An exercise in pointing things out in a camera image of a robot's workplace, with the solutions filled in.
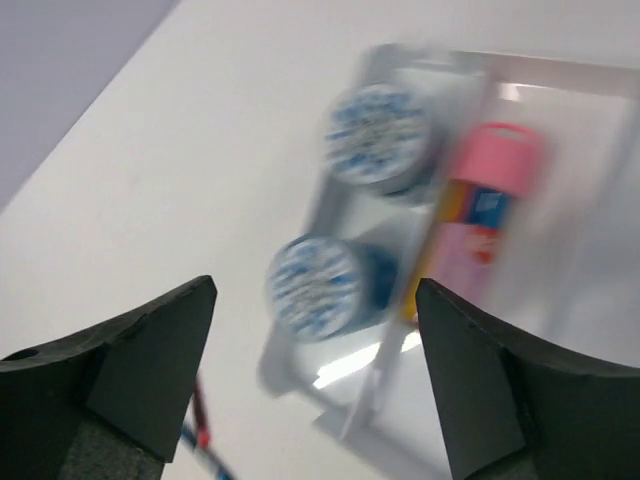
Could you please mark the blue round jar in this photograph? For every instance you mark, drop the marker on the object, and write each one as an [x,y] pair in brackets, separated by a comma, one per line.
[319,287]
[381,137]

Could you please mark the white compartment tray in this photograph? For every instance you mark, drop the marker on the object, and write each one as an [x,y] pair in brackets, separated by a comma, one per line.
[375,379]

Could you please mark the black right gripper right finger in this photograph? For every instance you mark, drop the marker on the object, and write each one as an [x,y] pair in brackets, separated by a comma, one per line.
[512,405]

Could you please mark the red pen refill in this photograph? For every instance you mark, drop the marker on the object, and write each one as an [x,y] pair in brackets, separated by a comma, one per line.
[202,428]

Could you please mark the blue pen refill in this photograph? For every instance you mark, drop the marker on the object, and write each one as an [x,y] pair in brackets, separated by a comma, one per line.
[209,460]

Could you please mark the pink cap glue stick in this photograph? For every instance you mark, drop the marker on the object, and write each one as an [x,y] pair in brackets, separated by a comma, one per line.
[495,167]

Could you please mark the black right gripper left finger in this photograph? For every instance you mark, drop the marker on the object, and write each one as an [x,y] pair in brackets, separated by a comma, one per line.
[109,401]

